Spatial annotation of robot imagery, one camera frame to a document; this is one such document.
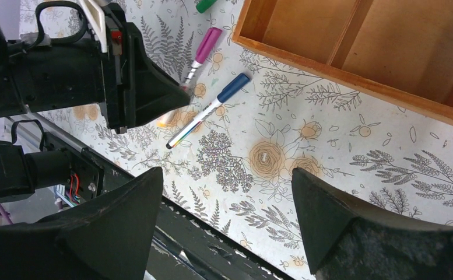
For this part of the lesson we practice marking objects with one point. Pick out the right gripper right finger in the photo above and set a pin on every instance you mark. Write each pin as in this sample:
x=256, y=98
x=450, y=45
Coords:
x=345, y=237

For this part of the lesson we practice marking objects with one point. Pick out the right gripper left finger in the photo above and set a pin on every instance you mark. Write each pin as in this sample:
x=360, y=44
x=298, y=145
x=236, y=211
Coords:
x=108, y=237

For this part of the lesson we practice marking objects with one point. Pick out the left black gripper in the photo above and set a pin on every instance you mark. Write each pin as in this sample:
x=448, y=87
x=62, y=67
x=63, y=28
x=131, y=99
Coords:
x=49, y=74

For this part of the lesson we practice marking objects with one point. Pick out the white pen magenta cap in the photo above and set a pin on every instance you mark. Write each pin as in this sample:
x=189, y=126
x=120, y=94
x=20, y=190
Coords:
x=208, y=42

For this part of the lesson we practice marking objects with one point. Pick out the white pen blue cap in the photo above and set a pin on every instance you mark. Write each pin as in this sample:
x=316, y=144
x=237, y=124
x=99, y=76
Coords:
x=227, y=92

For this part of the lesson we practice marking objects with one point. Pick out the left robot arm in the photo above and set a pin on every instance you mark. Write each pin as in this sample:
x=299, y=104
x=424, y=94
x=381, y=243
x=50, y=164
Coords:
x=21, y=173

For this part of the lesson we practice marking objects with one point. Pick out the dark green pen cap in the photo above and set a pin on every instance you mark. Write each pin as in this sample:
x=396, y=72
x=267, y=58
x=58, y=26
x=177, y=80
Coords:
x=203, y=5

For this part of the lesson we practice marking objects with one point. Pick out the floral patterned table mat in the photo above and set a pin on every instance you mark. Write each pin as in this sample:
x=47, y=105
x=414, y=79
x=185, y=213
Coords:
x=234, y=170

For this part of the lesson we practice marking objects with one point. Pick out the orange wooden compartment tray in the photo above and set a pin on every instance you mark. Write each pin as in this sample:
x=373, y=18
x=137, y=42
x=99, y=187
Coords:
x=398, y=51

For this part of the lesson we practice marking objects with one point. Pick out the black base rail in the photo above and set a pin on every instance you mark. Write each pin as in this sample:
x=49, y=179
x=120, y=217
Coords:
x=183, y=247

